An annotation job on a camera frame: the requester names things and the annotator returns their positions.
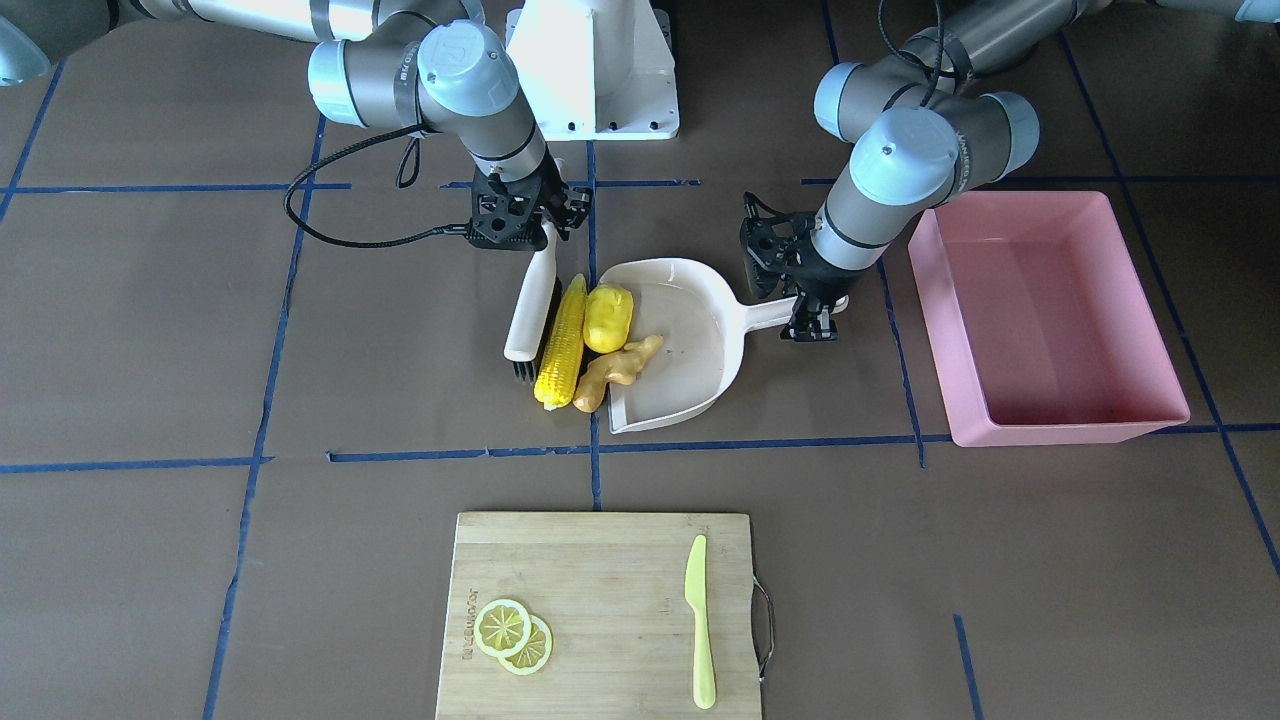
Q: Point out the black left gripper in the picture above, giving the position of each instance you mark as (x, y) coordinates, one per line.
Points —
(822, 279)

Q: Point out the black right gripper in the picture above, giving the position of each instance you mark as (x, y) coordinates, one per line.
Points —
(549, 197)

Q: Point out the beige plastic dustpan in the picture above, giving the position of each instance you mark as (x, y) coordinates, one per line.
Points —
(703, 327)

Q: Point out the white hand brush black bristles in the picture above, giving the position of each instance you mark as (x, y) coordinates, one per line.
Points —
(529, 319)

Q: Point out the yellow toy potato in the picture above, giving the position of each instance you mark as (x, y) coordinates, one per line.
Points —
(608, 314)

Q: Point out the yellow toy corn cob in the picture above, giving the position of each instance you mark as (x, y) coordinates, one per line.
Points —
(559, 370)

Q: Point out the tan toy ginger root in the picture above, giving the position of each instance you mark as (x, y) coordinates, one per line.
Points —
(621, 367)

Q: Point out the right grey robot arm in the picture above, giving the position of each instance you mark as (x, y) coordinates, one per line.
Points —
(405, 68)

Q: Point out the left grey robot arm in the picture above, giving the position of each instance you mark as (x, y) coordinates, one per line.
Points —
(917, 141)

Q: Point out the pink plastic bin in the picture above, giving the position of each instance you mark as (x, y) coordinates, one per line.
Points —
(1040, 330)

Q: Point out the bamboo cutting board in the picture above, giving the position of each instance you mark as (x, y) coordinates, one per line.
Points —
(610, 586)

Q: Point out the yellow-green plastic knife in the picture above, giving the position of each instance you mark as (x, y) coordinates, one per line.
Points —
(704, 691)

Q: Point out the yellow lemon slice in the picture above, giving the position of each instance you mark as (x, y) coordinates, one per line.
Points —
(502, 628)
(536, 652)

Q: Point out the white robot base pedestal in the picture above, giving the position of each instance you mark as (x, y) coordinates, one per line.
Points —
(596, 70)

